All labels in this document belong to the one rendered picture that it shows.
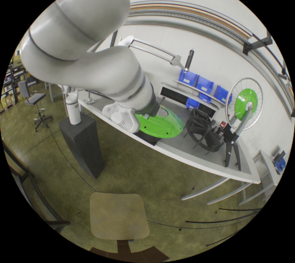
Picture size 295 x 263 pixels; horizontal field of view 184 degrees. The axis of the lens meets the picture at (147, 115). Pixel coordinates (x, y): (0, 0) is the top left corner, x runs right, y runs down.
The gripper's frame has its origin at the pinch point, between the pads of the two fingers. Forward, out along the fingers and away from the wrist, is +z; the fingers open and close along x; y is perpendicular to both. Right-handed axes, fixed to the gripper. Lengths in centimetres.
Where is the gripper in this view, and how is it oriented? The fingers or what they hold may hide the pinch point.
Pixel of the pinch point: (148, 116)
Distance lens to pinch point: 35.9
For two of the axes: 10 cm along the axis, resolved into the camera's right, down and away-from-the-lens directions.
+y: 4.6, -8.9, 0.4
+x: -8.5, -4.3, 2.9
